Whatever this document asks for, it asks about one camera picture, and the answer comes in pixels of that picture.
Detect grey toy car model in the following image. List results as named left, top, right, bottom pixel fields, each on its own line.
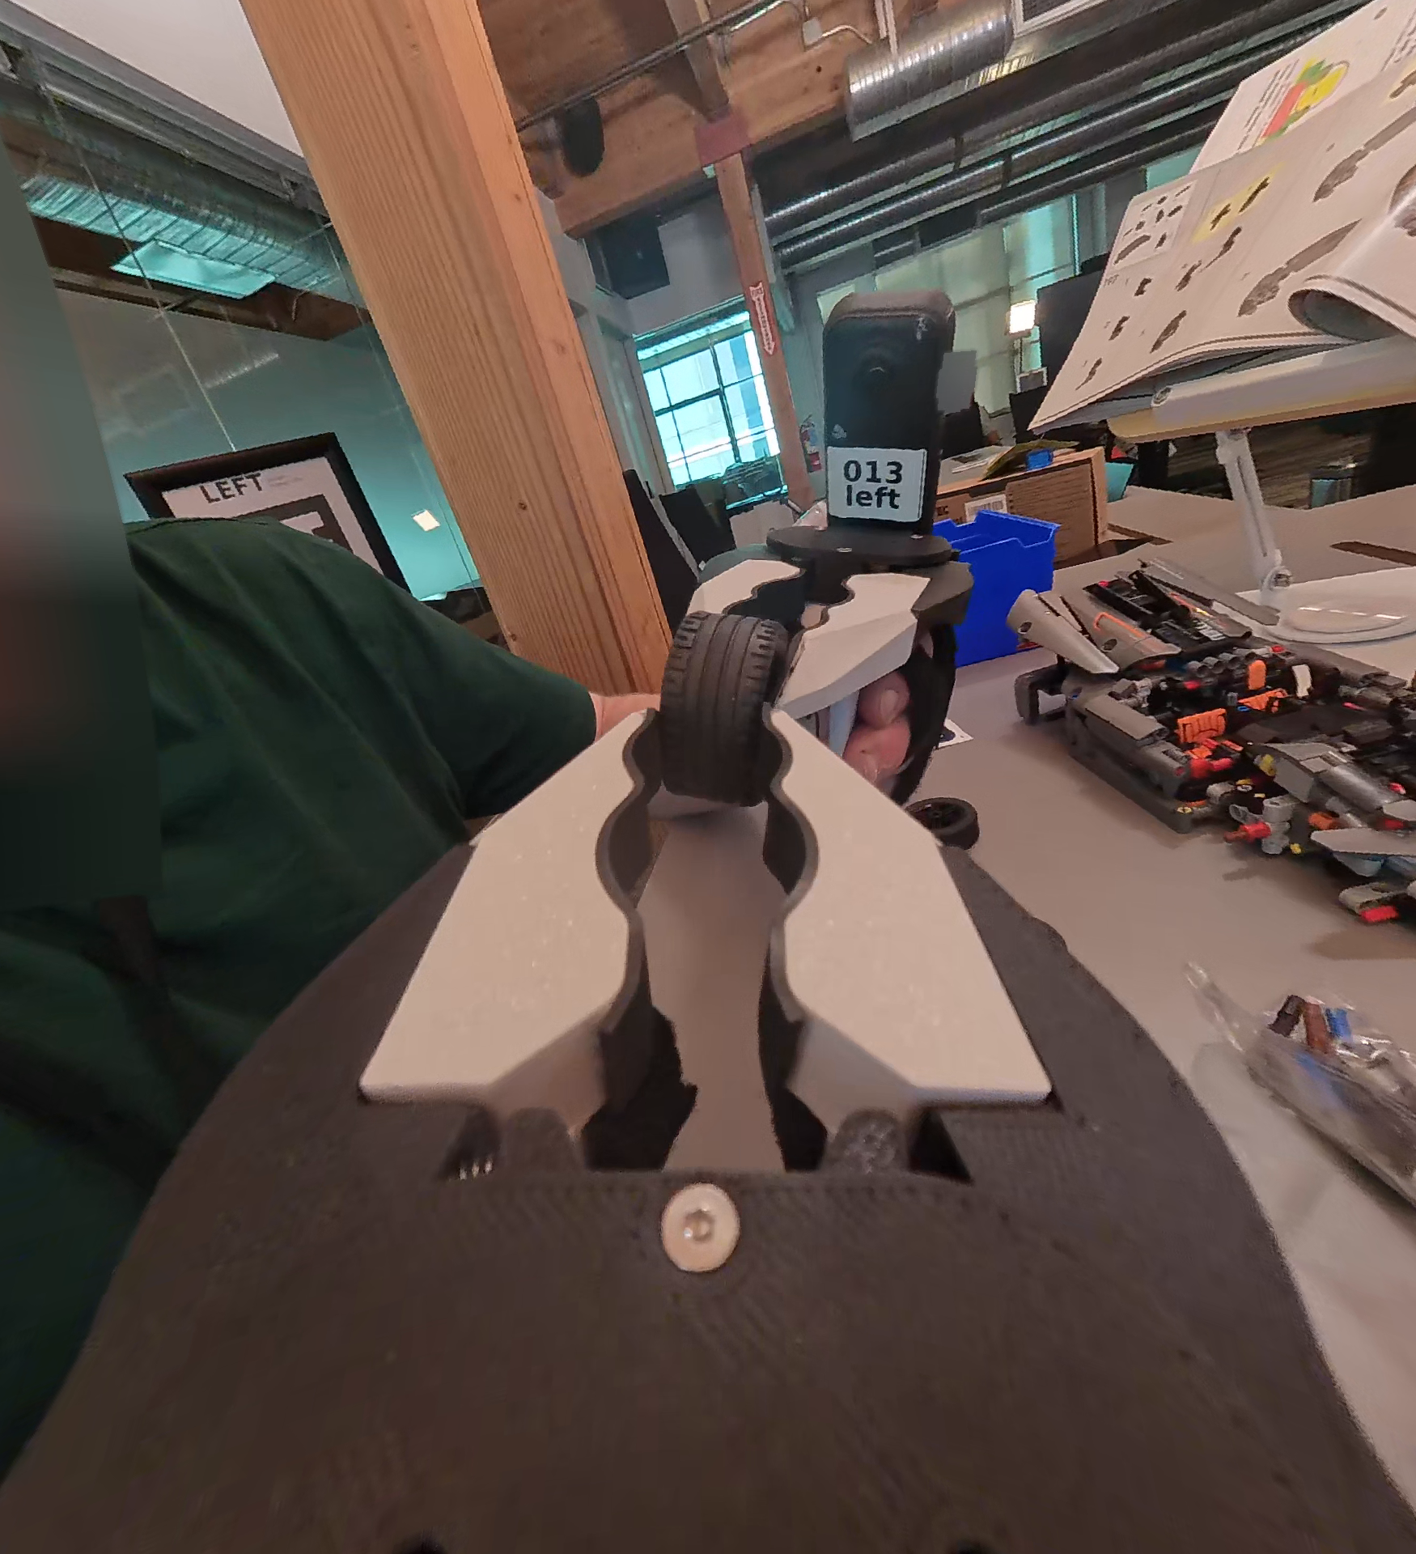
left=1011, top=562, right=1416, bottom=938

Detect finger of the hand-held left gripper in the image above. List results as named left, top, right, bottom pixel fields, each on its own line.
left=782, top=577, right=935, bottom=729
left=692, top=572, right=810, bottom=619

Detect silver ventilation duct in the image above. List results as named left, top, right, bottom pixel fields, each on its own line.
left=846, top=0, right=1015, bottom=141

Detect clear bag of small parts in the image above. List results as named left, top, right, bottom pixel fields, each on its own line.
left=1188, top=965, right=1416, bottom=1271

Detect blue plastic bin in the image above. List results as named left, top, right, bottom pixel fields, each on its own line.
left=932, top=510, right=1063, bottom=670

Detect black rubber toy tire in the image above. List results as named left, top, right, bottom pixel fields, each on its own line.
left=663, top=613, right=789, bottom=805

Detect brown cardboard box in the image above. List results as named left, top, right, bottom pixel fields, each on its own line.
left=937, top=448, right=1112, bottom=570

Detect bright window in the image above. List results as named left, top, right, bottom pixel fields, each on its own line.
left=635, top=326, right=779, bottom=490

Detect open building manual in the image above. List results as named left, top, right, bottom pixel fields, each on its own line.
left=1030, top=0, right=1416, bottom=433

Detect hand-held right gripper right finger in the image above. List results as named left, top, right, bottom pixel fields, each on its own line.
left=761, top=708, right=1053, bottom=1153

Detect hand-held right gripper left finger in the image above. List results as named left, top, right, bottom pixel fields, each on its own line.
left=360, top=708, right=668, bottom=1150

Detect white book stand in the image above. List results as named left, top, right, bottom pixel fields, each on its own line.
left=1030, top=340, right=1416, bottom=649

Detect black framed marker sign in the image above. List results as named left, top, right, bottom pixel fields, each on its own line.
left=126, top=433, right=412, bottom=597

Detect wooden pillar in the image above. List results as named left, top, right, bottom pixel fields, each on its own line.
left=709, top=115, right=815, bottom=512
left=241, top=0, right=676, bottom=696

